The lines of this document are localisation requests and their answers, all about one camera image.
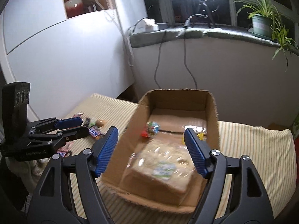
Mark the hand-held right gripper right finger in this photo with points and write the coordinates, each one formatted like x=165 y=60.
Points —
x=195 y=149

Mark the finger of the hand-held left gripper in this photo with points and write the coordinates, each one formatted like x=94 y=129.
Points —
x=70 y=122
x=78 y=131

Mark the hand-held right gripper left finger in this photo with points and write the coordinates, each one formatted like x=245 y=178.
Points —
x=107 y=151

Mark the cardboard box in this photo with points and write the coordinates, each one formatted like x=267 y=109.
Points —
x=172 y=100

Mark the pink snack packet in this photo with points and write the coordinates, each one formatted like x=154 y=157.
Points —
x=78 y=115

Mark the dark snack bar packet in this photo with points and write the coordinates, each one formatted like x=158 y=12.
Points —
x=86 y=122

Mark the yellow candy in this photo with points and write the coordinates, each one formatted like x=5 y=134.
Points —
x=202 y=136

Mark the small green wrapped snack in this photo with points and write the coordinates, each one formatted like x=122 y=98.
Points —
x=93 y=123

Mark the round brown snack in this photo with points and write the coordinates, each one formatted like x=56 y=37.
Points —
x=101 y=123

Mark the red white snack bar packet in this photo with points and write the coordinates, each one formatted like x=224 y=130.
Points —
x=63 y=153

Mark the red candy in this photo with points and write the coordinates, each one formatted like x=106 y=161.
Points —
x=144 y=134

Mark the clear wrapped bread block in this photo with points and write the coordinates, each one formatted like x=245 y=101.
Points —
x=161 y=184

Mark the striped bed sheet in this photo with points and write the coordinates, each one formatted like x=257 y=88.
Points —
x=245 y=144

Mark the white wardrobe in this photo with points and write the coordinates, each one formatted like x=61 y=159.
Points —
x=58 y=56

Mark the grey windowsill cushion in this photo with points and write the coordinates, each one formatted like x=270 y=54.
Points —
x=149 y=38

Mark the white power strip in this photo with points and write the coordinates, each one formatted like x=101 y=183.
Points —
x=150 y=25

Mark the black gooseneck holder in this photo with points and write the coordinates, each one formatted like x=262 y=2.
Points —
x=188 y=21

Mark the black tripod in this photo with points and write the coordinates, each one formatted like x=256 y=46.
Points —
x=203 y=9

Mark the potted spider plant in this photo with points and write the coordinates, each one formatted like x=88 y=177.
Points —
x=262 y=24

